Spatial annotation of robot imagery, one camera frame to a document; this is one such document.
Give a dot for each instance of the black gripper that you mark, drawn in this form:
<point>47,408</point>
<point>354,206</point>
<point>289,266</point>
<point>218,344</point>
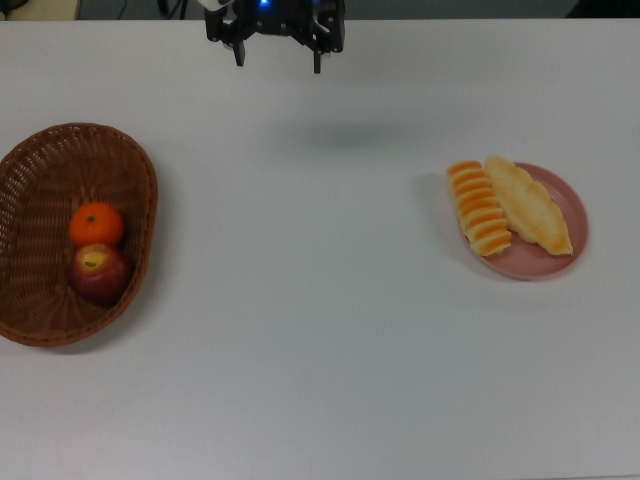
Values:
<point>277,20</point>

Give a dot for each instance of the red toy apple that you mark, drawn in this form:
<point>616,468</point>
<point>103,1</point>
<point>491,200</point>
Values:
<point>100,275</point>

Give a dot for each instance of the pink plate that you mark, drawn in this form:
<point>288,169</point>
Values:
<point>525,261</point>

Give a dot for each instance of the toy orange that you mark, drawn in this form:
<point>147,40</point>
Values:
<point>96,225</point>

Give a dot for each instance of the brown woven basket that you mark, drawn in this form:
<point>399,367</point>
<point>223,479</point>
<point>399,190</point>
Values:
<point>45,310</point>

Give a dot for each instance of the striped spiral toy bread roll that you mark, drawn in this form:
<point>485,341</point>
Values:
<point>480,210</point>

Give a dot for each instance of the braided toy bread loaf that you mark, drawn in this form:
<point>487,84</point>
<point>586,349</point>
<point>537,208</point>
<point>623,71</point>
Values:
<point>530,210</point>

